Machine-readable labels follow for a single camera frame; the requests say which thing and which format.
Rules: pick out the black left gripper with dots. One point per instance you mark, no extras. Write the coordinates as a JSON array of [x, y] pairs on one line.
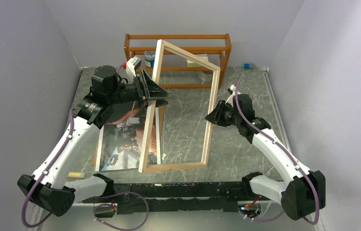
[[154, 91]]

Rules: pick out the yellow glue stick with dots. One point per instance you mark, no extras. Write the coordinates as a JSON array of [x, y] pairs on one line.
[[76, 175]]

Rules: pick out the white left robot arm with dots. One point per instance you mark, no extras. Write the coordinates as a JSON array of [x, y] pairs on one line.
[[48, 187]]

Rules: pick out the blue white jar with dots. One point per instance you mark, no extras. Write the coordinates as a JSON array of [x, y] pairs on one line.
[[149, 57]]

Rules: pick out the blue capped bottle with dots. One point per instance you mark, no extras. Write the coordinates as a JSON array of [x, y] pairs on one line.
[[249, 66]]

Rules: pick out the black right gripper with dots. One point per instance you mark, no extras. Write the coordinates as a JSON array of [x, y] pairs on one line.
[[216, 116]]

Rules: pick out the orange wooden shelf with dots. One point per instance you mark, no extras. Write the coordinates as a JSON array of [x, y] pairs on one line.
[[210, 44]]

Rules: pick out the printed photo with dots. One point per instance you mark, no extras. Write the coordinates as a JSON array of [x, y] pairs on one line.
[[120, 140]]

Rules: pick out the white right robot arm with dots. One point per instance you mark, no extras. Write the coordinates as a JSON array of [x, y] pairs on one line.
[[301, 193]]

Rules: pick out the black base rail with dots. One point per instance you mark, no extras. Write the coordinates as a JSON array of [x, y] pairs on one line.
[[226, 196]]

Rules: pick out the silver tape roll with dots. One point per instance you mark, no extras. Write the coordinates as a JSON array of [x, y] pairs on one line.
[[206, 76]]

